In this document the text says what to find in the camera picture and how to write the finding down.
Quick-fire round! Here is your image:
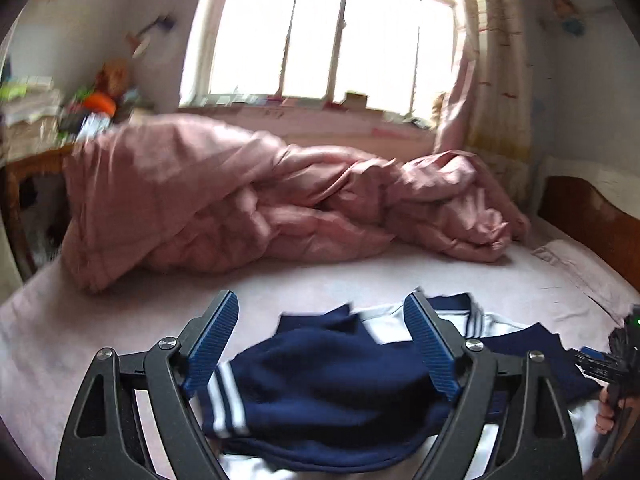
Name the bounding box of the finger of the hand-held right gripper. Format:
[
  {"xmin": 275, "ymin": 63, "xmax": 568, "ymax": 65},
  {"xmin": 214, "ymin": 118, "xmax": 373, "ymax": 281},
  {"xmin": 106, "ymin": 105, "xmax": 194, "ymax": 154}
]
[{"xmin": 570, "ymin": 347, "xmax": 621, "ymax": 378}]

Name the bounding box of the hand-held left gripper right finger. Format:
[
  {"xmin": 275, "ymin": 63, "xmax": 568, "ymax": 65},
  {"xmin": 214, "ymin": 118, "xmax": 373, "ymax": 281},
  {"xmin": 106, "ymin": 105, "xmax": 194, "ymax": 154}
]
[{"xmin": 403, "ymin": 290, "xmax": 586, "ymax": 480}]

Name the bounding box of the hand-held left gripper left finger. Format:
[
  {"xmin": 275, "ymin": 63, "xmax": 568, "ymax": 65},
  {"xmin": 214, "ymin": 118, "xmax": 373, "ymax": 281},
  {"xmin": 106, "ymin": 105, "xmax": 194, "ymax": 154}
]
[{"xmin": 55, "ymin": 289, "xmax": 240, "ymax": 480}]

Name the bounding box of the white and navy baseball jacket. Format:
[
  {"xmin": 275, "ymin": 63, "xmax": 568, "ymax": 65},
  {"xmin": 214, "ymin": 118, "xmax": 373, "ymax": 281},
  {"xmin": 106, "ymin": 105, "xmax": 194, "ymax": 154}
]
[{"xmin": 197, "ymin": 295, "xmax": 616, "ymax": 480}]

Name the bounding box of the person's right hand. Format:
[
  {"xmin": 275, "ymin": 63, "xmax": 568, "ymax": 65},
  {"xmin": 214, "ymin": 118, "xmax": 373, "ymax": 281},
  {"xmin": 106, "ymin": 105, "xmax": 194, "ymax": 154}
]
[{"xmin": 595, "ymin": 387, "xmax": 617, "ymax": 433}]

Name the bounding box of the pink pillow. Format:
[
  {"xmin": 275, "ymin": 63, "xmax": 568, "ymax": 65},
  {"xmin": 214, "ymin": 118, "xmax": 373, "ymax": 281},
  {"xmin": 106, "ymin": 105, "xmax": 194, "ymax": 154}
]
[{"xmin": 532, "ymin": 240, "xmax": 640, "ymax": 321}]

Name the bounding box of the bed with pink sheet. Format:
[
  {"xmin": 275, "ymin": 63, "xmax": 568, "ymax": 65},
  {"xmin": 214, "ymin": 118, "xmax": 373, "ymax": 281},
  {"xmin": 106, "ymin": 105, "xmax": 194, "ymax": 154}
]
[{"xmin": 0, "ymin": 230, "xmax": 640, "ymax": 480}]

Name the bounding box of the pink quilt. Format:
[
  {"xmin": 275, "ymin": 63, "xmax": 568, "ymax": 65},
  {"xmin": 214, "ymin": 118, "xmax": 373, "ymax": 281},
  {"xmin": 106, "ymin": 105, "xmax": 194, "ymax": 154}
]
[{"xmin": 62, "ymin": 112, "xmax": 531, "ymax": 295}]

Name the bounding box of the wooden headboard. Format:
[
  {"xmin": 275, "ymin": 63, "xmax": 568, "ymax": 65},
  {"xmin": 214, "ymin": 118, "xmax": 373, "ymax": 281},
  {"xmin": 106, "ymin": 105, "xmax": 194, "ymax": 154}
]
[{"xmin": 537, "ymin": 157, "xmax": 640, "ymax": 291}]

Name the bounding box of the carved wooden desk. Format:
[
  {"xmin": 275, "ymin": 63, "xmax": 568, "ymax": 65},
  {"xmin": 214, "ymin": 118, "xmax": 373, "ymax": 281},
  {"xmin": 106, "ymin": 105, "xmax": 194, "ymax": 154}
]
[{"xmin": 0, "ymin": 142, "xmax": 76, "ymax": 281}]

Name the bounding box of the orange plush toy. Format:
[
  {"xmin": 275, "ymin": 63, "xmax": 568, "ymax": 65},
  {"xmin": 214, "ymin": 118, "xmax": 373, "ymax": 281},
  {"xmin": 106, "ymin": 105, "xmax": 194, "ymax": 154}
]
[{"xmin": 80, "ymin": 92, "xmax": 118, "ymax": 116}]

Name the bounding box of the brown stuffed toy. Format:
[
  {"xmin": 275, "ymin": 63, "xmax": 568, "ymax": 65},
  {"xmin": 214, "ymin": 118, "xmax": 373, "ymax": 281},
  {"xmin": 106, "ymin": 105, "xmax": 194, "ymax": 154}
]
[{"xmin": 97, "ymin": 60, "xmax": 131, "ymax": 98}]

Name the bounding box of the floral curtain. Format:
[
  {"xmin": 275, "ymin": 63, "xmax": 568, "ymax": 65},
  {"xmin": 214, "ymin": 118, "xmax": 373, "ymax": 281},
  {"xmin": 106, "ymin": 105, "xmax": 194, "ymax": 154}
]
[{"xmin": 435, "ymin": 0, "xmax": 536, "ymax": 161}]

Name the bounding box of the stack of papers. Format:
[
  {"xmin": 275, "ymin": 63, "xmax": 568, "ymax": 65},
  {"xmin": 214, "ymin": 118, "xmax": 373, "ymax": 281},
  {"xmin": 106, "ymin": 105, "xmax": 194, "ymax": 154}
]
[{"xmin": 0, "ymin": 75, "xmax": 66, "ymax": 161}]

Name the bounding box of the window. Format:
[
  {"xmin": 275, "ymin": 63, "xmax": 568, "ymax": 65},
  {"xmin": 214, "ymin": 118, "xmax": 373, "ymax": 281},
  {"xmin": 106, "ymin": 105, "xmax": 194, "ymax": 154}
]
[{"xmin": 180, "ymin": 0, "xmax": 471, "ymax": 126}]

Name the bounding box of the wall lamp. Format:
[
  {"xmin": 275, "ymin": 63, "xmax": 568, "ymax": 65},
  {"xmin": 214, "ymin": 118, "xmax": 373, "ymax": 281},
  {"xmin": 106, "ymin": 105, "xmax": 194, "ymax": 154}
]
[{"xmin": 127, "ymin": 15, "xmax": 176, "ymax": 57}]

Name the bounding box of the wall doll decoration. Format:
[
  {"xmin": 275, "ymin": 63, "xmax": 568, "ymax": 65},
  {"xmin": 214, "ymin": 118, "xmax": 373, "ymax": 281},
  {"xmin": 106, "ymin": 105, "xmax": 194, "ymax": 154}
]
[{"xmin": 552, "ymin": 0, "xmax": 586, "ymax": 37}]

